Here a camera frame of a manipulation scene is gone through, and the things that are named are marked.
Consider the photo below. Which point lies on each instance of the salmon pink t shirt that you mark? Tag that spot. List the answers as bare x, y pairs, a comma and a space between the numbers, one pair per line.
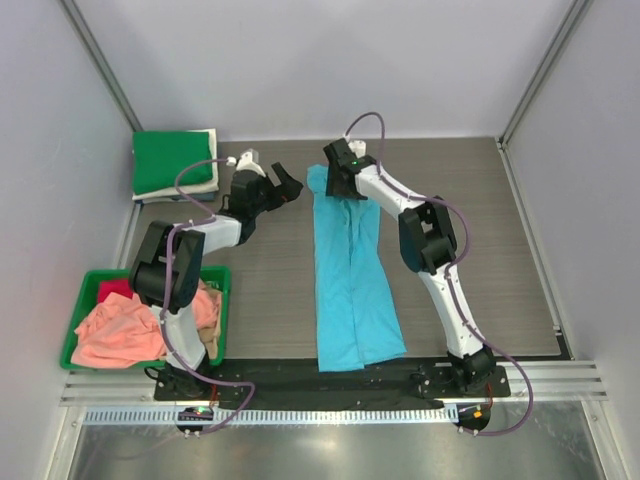
117, 334

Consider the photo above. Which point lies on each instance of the folded green t shirt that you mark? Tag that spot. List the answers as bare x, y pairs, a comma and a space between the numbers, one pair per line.
160, 156

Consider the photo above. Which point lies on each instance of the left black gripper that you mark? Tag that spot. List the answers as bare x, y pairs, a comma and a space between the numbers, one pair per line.
277, 198

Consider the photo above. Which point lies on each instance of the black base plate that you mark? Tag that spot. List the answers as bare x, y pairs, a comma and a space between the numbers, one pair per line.
297, 385

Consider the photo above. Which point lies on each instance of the left aluminium frame post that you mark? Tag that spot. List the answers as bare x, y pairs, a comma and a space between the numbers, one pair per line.
90, 44

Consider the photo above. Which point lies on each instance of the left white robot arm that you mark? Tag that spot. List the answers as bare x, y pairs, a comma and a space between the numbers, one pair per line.
166, 272

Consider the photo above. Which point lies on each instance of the white slotted cable duct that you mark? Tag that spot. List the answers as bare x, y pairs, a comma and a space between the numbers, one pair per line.
203, 416

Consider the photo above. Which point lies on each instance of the green plastic bin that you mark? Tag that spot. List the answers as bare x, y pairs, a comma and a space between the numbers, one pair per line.
217, 277

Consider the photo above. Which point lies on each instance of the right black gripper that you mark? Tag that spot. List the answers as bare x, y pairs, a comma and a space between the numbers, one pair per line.
334, 188

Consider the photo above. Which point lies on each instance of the folded grey blue t shirt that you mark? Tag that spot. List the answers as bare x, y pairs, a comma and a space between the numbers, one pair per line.
199, 197

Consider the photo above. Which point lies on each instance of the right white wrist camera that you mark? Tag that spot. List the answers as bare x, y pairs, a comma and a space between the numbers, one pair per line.
358, 147

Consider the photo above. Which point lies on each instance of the red t shirt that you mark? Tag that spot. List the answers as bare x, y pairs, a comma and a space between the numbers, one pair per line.
117, 286

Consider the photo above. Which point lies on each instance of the light blue t shirt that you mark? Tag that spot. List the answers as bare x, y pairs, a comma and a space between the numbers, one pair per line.
356, 319

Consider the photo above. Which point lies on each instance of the beige t shirt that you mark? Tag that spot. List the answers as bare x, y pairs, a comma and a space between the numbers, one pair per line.
207, 308

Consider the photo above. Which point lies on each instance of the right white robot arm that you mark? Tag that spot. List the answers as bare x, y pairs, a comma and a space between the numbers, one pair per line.
428, 247

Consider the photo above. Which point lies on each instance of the aluminium rail front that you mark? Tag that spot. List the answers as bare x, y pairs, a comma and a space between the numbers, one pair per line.
552, 381

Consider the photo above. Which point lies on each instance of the aluminium frame post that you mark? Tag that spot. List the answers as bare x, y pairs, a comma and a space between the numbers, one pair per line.
559, 41
90, 44

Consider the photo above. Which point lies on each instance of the right aluminium frame post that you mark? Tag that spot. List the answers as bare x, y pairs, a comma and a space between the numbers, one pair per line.
559, 41

